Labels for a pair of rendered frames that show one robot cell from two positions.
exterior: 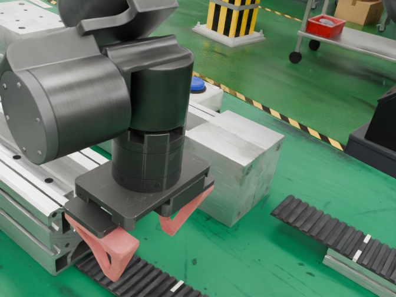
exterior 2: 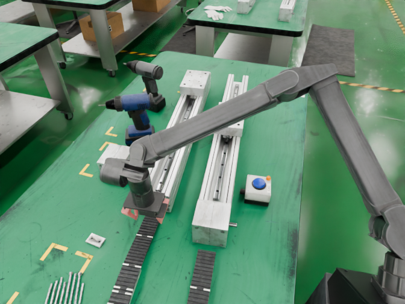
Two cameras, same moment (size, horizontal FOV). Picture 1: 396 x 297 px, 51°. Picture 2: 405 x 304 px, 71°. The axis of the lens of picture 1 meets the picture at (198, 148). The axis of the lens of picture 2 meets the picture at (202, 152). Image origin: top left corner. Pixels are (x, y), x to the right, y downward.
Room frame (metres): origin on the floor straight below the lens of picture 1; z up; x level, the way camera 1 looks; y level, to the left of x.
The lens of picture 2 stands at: (0.24, -0.47, 1.55)
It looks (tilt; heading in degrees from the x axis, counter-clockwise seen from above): 43 degrees down; 67
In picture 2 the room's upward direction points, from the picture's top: straight up
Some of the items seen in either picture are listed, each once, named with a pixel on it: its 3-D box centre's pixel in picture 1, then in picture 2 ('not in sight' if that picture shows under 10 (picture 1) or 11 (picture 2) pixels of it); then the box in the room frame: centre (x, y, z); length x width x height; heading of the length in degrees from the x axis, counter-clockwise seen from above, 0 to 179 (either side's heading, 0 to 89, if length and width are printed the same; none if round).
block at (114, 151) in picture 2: not in sight; (121, 164); (0.25, 0.30, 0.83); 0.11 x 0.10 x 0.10; 145
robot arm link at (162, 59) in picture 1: (145, 86); (137, 180); (0.27, 0.04, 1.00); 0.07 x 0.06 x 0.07; 140
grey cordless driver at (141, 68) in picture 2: not in sight; (143, 84); (0.44, 0.71, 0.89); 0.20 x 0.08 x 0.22; 130
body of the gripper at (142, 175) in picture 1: (147, 152); (143, 195); (0.28, 0.04, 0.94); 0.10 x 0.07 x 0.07; 147
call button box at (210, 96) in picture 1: (187, 104); (255, 189); (0.64, 0.03, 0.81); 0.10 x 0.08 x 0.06; 147
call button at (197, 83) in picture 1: (192, 85); (258, 183); (0.65, 0.03, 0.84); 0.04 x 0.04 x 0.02
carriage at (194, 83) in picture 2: not in sight; (195, 85); (0.66, 0.64, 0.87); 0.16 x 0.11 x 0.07; 57
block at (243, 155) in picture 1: (233, 162); (216, 224); (0.46, -0.05, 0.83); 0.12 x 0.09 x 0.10; 147
